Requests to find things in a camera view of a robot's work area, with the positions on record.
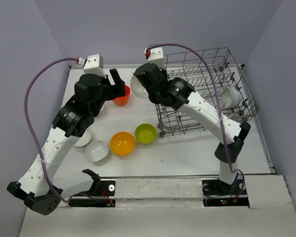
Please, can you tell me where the white round bowl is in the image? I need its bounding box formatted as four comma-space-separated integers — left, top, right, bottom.
130, 75, 148, 99
222, 86, 241, 109

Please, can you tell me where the white bowl under arm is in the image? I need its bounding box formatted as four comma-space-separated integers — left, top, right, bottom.
74, 128, 92, 147

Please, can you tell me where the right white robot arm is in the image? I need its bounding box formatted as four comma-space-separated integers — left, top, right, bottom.
134, 63, 251, 194

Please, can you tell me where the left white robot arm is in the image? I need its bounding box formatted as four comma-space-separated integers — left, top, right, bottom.
7, 69, 126, 215

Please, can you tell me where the orange square bowl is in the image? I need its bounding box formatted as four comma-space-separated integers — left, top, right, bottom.
113, 85, 131, 106

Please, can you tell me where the green round bowl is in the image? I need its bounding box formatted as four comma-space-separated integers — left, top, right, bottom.
135, 123, 157, 145

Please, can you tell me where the yellow round bowl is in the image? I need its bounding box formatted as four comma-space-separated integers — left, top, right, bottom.
110, 131, 136, 156

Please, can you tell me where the white square bowl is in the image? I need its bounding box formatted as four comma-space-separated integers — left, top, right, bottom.
85, 140, 109, 162

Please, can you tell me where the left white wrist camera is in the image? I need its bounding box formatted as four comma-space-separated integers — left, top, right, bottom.
83, 54, 106, 77

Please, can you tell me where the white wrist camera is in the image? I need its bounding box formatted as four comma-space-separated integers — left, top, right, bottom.
144, 47, 166, 69
83, 54, 106, 77

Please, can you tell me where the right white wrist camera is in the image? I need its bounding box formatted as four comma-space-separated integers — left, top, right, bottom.
144, 47, 166, 69

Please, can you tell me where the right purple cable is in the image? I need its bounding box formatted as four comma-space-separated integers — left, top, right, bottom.
145, 43, 245, 205

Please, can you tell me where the purple cable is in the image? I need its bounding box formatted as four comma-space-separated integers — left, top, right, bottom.
145, 43, 245, 205
23, 57, 84, 203

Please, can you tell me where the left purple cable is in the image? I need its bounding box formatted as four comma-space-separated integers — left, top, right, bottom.
23, 57, 84, 203

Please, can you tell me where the grey wire dish rack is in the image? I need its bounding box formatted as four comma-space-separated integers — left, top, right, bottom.
148, 44, 259, 137

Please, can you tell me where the metal front rail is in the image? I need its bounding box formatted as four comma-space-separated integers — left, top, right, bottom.
101, 174, 219, 179

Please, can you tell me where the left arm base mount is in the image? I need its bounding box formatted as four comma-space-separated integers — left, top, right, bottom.
68, 169, 116, 208

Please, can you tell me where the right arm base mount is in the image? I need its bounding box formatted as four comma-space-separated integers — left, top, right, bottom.
202, 179, 250, 207

